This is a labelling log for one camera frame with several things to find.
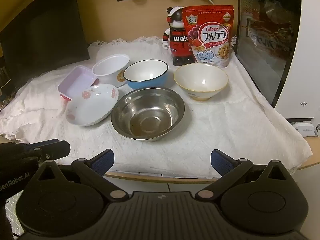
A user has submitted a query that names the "blue enamel bowl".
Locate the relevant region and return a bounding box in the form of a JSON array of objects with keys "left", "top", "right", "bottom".
[{"left": 123, "top": 59, "right": 169, "bottom": 90}]

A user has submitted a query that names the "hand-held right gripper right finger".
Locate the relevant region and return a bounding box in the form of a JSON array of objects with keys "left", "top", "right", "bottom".
[{"left": 195, "top": 149, "right": 290, "bottom": 202}]

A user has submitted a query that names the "small white device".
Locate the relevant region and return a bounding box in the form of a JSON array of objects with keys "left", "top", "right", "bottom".
[{"left": 291, "top": 121, "right": 320, "bottom": 138}]

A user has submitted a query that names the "stainless steel bowl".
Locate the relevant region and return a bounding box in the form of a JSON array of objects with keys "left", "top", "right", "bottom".
[{"left": 111, "top": 87, "right": 185, "bottom": 142}]

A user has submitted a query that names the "cream ceramic bowl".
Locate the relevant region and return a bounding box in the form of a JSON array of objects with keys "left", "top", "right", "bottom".
[{"left": 174, "top": 63, "right": 229, "bottom": 102}]

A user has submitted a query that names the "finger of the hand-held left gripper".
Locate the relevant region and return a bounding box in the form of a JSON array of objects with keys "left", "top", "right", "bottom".
[{"left": 24, "top": 140, "right": 71, "bottom": 159}]

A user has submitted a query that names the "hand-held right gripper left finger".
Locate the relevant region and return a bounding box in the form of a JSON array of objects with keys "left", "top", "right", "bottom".
[{"left": 35, "top": 149, "right": 129, "bottom": 202}]

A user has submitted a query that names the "white glass-sided computer case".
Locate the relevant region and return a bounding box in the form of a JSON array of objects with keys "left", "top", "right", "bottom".
[{"left": 236, "top": 0, "right": 320, "bottom": 119}]

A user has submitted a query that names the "red cereal bag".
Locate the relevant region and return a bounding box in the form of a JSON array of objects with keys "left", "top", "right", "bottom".
[{"left": 182, "top": 5, "right": 237, "bottom": 68}]

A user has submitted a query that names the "red black bear figurine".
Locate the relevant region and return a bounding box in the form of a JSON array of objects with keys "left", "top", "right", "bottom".
[{"left": 162, "top": 6, "right": 195, "bottom": 67}]

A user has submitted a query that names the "black monitor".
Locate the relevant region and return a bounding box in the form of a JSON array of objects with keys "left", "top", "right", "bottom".
[{"left": 0, "top": 0, "right": 91, "bottom": 80}]

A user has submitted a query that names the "white table cloth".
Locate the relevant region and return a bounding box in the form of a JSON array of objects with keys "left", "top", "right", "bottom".
[{"left": 0, "top": 37, "right": 313, "bottom": 179}]

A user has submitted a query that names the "white plastic bowl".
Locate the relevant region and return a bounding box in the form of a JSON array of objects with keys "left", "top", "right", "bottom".
[{"left": 92, "top": 54, "right": 130, "bottom": 88}]

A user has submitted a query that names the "white floral plate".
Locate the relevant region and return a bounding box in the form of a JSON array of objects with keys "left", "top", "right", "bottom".
[{"left": 65, "top": 83, "right": 119, "bottom": 127}]

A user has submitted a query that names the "pink rectangular plastic tray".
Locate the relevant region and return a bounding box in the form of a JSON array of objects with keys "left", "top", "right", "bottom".
[{"left": 58, "top": 65, "right": 100, "bottom": 105}]

